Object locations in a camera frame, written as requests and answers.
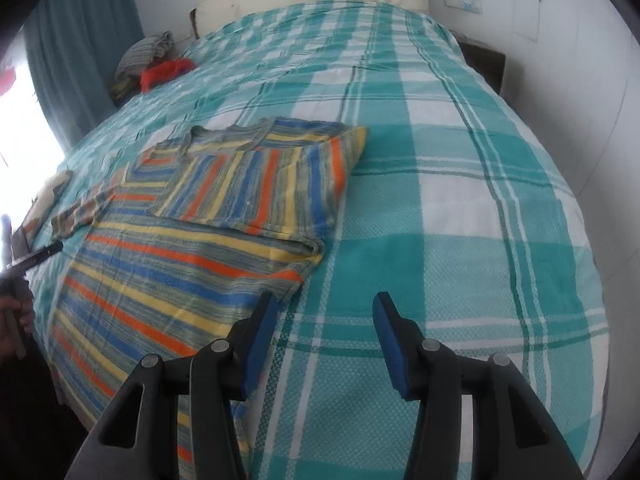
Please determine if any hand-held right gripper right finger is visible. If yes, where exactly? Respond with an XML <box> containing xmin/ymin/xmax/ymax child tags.
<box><xmin>372</xmin><ymin>291</ymin><xmax>586</xmax><ymax>480</ymax></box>

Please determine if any dark bedside table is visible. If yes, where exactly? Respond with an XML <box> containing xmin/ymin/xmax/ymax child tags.
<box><xmin>451</xmin><ymin>31</ymin><xmax>508</xmax><ymax>95</ymax></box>

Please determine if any white wardrobe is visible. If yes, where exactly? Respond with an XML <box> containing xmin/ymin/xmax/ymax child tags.
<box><xmin>510</xmin><ymin>0</ymin><xmax>640</xmax><ymax>201</ymax></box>

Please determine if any teal curtain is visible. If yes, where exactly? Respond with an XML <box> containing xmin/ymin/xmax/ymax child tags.
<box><xmin>24</xmin><ymin>0</ymin><xmax>144</xmax><ymax>157</ymax></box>

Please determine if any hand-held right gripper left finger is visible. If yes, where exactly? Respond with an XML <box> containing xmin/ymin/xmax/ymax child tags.
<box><xmin>65</xmin><ymin>291</ymin><xmax>280</xmax><ymax>480</ymax></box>

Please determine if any red cloth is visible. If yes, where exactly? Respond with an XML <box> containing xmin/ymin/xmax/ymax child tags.
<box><xmin>140</xmin><ymin>57</ymin><xmax>197</xmax><ymax>92</ymax></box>

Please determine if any teal checked blanket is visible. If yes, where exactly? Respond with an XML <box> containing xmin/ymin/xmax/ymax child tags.
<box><xmin>30</xmin><ymin>0</ymin><xmax>618</xmax><ymax>480</ymax></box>

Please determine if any bright window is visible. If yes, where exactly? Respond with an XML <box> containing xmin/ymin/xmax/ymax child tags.
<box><xmin>0</xmin><ymin>57</ymin><xmax>68</xmax><ymax>221</ymax></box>

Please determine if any striped knit sweater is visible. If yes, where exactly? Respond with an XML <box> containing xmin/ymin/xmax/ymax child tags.
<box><xmin>47</xmin><ymin>116</ymin><xmax>372</xmax><ymax>471</ymax></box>

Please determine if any pile of folded clothes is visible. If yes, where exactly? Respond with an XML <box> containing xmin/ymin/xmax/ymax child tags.
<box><xmin>112</xmin><ymin>31</ymin><xmax>174</xmax><ymax>100</ymax></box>

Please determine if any person's left hand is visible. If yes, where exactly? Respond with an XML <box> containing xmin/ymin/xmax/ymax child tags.
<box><xmin>0</xmin><ymin>294</ymin><xmax>37</xmax><ymax>361</ymax></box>

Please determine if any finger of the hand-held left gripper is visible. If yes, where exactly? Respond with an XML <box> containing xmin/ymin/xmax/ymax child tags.
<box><xmin>20</xmin><ymin>240</ymin><xmax>65</xmax><ymax>273</ymax></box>

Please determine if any cream patterned cushion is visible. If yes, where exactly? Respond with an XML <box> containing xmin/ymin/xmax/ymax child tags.
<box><xmin>21</xmin><ymin>170</ymin><xmax>74</xmax><ymax>241</ymax></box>

